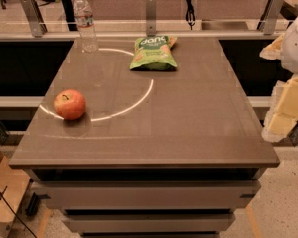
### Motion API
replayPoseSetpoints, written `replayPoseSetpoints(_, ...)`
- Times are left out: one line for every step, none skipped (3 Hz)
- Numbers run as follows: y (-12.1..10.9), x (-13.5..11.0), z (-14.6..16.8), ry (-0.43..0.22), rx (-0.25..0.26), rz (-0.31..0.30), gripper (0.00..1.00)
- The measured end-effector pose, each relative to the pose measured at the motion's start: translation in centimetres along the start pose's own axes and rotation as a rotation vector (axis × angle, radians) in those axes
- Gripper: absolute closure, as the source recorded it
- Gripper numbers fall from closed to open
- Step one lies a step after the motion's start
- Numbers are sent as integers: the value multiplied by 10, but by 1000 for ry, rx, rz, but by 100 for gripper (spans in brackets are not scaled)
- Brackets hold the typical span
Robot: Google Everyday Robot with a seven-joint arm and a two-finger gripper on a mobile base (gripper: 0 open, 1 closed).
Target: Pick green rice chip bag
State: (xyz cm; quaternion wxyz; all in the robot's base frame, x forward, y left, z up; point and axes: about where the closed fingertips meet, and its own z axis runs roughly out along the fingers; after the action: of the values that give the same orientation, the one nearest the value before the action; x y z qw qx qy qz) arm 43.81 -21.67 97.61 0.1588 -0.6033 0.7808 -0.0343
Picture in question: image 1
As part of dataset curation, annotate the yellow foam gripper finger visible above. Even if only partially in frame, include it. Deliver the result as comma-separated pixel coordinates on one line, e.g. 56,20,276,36
261,74,298,143
259,35,284,60

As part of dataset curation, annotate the green rice chip bag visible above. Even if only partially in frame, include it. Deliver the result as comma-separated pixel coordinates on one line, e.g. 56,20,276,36
130,36,177,71

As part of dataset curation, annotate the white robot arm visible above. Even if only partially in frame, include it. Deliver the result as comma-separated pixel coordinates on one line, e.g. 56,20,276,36
259,17,298,142

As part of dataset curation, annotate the clear plastic water bottle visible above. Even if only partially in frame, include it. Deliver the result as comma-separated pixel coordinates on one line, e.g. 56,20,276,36
73,0,98,53

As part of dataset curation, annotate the grey drawer cabinet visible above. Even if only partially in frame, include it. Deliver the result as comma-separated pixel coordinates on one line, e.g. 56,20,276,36
29,167,267,238

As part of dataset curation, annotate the red apple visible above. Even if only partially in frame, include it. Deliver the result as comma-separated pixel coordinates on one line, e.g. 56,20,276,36
54,89,86,120

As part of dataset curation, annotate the wooden box at left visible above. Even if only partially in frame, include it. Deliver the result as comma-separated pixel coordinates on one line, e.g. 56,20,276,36
0,151,30,238

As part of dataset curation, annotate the right metal rail bracket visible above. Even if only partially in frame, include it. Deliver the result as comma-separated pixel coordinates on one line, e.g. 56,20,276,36
257,0,284,35

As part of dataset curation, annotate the metal rail bracket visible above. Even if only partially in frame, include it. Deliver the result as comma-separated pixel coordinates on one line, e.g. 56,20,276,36
20,0,47,38
146,0,156,36
257,0,284,35

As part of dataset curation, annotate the black hanging cable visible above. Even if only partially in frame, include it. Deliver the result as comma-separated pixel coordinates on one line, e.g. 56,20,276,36
184,0,197,31

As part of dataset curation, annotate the middle metal rail bracket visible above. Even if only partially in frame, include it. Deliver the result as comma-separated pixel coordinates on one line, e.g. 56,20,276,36
146,0,156,36

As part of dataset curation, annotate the left metal rail bracket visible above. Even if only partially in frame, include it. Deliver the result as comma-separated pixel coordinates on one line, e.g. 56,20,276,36
20,0,47,38

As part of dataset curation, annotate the black floor cable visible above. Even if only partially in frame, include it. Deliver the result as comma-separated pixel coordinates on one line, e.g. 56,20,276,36
0,177,38,238

